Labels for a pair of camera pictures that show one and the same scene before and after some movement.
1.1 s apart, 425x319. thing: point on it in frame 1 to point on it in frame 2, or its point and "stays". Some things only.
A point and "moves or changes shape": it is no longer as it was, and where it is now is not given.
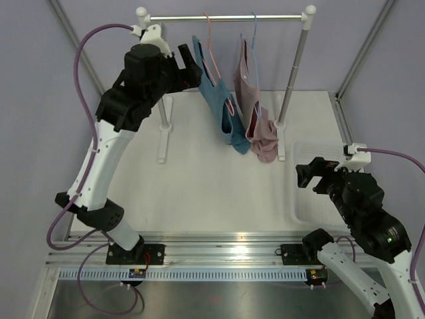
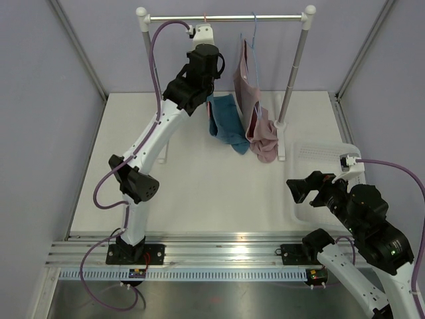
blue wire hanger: (256, 85) stays
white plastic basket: (310, 209) stays
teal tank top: (223, 104) moves or changes shape
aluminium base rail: (84, 249) stays
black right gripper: (319, 166) to (300, 187)
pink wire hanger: (228, 102) to (208, 102)
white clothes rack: (143, 18) stays
